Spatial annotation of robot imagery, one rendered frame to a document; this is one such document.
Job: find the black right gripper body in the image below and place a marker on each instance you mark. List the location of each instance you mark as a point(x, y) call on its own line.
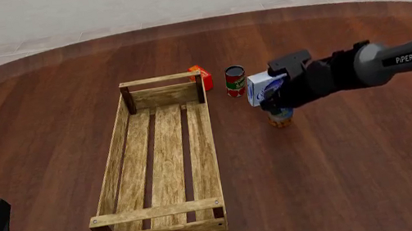
point(307, 87)

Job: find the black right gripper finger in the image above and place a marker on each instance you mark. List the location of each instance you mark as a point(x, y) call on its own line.
point(270, 102)
point(285, 106)

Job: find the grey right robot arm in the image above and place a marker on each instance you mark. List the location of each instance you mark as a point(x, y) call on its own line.
point(401, 63)

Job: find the wooden slat tray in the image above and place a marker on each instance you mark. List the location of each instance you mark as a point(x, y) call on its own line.
point(165, 146)

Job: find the white and blue carton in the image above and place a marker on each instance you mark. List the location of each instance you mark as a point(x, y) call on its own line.
point(258, 87)

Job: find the red tomato sauce can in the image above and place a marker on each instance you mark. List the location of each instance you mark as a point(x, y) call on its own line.
point(236, 84)

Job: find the orange food box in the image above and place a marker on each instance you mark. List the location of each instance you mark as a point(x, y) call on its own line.
point(206, 77)

